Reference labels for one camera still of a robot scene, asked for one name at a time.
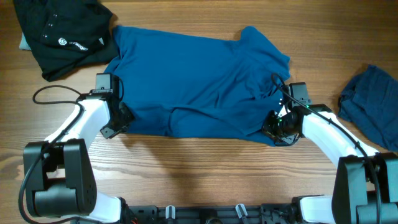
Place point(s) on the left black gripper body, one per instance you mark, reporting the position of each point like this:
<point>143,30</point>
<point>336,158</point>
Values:
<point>120,122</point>

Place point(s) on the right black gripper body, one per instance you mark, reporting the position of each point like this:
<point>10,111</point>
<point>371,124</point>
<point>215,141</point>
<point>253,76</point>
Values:
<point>277,127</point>

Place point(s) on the blue polo shirt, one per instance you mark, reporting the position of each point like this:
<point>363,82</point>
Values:
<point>196,87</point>

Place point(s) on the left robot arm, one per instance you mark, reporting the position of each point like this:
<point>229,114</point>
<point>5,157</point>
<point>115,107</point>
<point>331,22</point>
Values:
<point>59,182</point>

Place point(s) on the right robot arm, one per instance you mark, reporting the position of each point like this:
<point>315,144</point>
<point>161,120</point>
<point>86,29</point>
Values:
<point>365,188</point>

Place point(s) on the dark navy crumpled garment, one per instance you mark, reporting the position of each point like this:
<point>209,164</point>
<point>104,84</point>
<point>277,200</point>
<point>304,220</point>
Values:
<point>369,100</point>

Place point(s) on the black folded polo shirt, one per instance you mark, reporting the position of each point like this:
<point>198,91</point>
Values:
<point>66,34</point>

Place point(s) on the grey folded cloth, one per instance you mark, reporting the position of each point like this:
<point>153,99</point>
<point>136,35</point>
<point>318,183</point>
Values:
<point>23,44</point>

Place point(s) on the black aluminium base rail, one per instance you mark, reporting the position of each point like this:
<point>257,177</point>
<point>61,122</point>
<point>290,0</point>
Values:
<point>266,213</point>

